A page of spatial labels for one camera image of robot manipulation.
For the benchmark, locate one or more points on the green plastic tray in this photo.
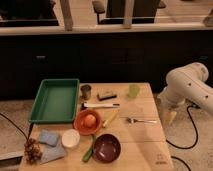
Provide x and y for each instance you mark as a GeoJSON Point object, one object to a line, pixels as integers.
{"type": "Point", "coordinates": [55, 102]}

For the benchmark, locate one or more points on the silver metal fork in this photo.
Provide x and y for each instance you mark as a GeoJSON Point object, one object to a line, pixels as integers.
{"type": "Point", "coordinates": [133, 120]}

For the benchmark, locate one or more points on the small metal cup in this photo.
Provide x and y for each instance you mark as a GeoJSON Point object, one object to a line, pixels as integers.
{"type": "Point", "coordinates": [86, 91]}

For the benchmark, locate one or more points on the light green plastic cup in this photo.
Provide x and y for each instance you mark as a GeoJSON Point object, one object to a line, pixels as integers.
{"type": "Point", "coordinates": [133, 90]}

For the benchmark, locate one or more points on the blue sponge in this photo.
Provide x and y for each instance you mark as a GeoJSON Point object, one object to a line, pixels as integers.
{"type": "Point", "coordinates": [48, 137]}

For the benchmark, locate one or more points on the white small bowl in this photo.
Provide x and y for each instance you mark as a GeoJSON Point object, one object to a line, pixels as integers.
{"type": "Point", "coordinates": [70, 138]}

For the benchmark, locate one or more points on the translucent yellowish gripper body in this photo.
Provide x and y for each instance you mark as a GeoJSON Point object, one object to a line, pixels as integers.
{"type": "Point", "coordinates": [168, 113]}

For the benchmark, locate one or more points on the white handled knife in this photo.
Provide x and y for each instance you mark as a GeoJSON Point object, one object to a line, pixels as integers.
{"type": "Point", "coordinates": [99, 105]}

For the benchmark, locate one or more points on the office chair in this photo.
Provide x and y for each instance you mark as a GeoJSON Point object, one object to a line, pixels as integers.
{"type": "Point", "coordinates": [119, 11]}

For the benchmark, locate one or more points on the black brown eraser block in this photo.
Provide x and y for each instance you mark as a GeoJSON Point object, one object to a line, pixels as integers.
{"type": "Point", "coordinates": [106, 95]}

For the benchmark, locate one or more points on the orange fruit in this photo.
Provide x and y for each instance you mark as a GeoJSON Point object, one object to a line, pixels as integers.
{"type": "Point", "coordinates": [89, 121]}

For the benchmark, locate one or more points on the purple bowl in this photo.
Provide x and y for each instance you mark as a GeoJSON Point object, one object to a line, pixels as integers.
{"type": "Point", "coordinates": [106, 148]}

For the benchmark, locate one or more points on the bunch of brown grapes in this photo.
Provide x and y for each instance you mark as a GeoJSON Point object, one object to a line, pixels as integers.
{"type": "Point", "coordinates": [32, 151]}

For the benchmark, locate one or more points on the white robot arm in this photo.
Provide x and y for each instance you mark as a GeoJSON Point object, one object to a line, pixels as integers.
{"type": "Point", "coordinates": [186, 83]}

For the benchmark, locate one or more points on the grey blue cloth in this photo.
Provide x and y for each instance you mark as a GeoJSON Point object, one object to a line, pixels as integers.
{"type": "Point", "coordinates": [51, 153]}

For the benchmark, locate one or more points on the orange bowl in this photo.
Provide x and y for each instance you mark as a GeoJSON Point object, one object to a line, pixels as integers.
{"type": "Point", "coordinates": [78, 123]}

